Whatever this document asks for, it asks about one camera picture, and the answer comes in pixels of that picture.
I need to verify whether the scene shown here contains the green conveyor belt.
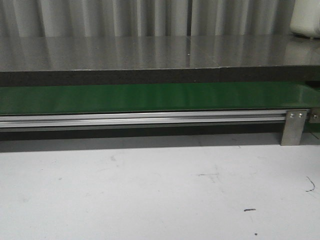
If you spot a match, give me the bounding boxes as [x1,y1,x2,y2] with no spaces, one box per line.
[0,82,320,116]

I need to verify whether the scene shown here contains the right conveyor end plate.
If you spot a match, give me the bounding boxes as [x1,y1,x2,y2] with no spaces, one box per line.
[309,107,320,124]

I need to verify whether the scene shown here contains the white appliance on counter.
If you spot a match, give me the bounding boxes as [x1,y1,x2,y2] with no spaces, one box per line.
[290,0,320,38]

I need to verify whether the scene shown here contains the aluminium conveyor frame rail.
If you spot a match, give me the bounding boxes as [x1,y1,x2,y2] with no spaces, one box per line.
[0,109,287,132]

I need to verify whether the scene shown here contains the right steel support bracket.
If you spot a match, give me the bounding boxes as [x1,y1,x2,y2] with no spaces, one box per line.
[280,109,308,146]

